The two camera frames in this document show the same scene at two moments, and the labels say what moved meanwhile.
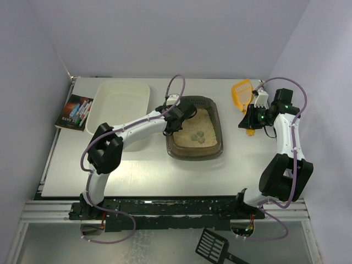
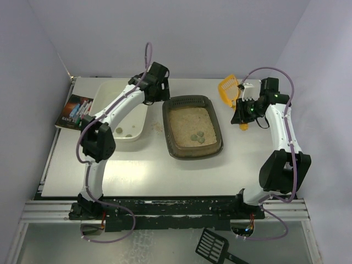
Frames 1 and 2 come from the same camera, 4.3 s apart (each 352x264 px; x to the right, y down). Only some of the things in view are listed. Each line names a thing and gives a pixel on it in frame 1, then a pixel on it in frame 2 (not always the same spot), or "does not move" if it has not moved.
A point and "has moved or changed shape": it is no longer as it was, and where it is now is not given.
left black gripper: x=172 y=125 to x=161 y=92
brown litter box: x=201 y=137 does not move
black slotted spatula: x=215 y=248 does not move
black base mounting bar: x=160 y=214 does not move
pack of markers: x=80 y=111 does not move
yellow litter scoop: x=243 y=94 has moved or changed shape
